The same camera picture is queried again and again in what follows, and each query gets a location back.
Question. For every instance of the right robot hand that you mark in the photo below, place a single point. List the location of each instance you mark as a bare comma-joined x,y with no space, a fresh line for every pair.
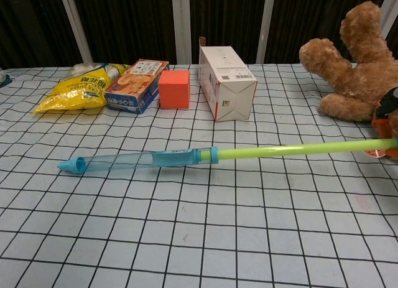
388,114

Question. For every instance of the blue green water pump toy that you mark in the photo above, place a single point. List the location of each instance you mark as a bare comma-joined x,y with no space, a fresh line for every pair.
174,159

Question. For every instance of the brown teddy bear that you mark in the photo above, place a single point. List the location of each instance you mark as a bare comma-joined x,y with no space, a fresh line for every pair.
357,76

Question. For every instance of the white carton box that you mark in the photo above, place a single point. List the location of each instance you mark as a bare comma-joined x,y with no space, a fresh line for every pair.
230,92

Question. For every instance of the brown wooden stick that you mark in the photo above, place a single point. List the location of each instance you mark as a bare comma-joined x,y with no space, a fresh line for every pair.
202,41

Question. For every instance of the orange cube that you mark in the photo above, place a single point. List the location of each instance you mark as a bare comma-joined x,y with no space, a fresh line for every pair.
174,90

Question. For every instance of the checkered white tablecloth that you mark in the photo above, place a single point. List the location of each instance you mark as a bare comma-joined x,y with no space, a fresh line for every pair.
199,222

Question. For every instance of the blue orange biscuit box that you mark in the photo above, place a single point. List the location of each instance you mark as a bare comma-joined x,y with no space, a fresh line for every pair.
133,89

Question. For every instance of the yellow snack bag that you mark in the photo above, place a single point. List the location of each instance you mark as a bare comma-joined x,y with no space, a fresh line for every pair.
74,93

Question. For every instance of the dark folding screen white frame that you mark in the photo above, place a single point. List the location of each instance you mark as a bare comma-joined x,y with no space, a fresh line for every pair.
130,20

